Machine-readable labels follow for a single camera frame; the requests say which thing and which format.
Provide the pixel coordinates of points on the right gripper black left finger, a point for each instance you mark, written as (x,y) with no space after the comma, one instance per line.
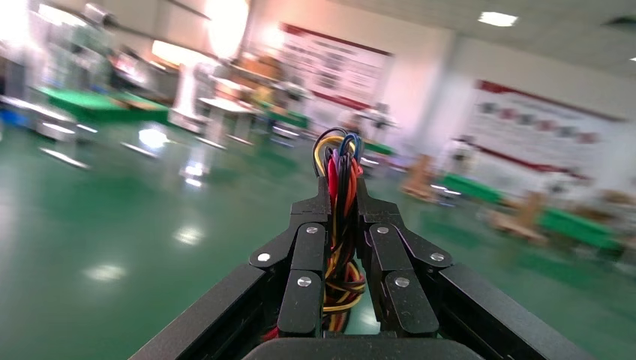
(308,248)

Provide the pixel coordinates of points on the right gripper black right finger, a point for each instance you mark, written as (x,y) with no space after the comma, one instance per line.
(387,248)

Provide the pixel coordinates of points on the table with green cloth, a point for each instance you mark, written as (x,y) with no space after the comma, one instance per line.
(84,102)
(581,228)
(472,189)

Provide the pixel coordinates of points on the white table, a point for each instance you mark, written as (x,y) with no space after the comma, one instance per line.
(223,105)

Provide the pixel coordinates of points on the ceiling light panel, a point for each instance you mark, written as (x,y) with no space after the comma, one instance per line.
(498,19)

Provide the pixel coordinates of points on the white wall poster red border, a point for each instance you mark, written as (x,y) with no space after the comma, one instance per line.
(333,64)
(536,129)

